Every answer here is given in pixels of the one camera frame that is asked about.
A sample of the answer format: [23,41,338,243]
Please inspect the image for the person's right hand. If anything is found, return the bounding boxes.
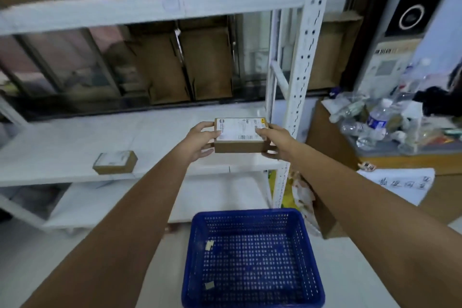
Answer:
[255,123,304,162]

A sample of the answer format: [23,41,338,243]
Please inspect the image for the person's left hand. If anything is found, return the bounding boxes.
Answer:
[180,122,221,163]

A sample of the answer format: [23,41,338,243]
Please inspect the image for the labelled box shelved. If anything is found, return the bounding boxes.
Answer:
[92,151,139,175]
[214,117,271,154]

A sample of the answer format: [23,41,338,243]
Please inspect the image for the blue plastic basket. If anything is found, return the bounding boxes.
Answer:
[181,208,325,308]

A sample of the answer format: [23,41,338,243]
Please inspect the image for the white metal shelving rack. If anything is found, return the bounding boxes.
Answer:
[0,0,338,232]

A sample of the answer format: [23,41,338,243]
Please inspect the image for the person's left forearm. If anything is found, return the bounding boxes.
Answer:
[21,149,195,308]

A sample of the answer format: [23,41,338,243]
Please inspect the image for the person's right forearm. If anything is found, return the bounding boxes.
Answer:
[288,145,462,308]

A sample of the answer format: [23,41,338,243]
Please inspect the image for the brown wooden counter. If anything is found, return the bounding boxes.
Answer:
[305,100,462,240]

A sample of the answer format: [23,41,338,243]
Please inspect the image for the yellow plastic bag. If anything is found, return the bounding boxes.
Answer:
[269,170,300,209]

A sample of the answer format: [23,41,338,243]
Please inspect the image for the white plastic bag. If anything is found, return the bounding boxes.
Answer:
[290,172,322,236]

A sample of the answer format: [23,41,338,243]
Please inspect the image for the flattened brown carton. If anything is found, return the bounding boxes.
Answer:
[179,24,234,101]
[126,28,191,104]

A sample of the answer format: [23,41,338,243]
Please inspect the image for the pile of plastic bottles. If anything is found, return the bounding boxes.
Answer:
[328,57,462,155]

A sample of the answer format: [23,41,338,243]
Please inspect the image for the grey counter mat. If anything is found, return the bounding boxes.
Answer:
[346,127,462,157]

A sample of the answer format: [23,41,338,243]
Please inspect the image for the grey sliding window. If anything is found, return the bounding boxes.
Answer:
[0,0,361,110]

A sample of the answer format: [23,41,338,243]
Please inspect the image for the white handwritten paper sign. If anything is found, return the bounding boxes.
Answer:
[357,168,436,206]

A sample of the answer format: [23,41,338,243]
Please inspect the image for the white standing code sign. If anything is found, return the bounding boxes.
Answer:
[355,38,422,101]

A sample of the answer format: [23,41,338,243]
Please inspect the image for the pink dotted curtain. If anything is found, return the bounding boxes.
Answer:
[50,0,123,52]

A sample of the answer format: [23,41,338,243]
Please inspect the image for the black cloth bundle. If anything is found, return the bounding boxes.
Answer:
[413,87,462,117]

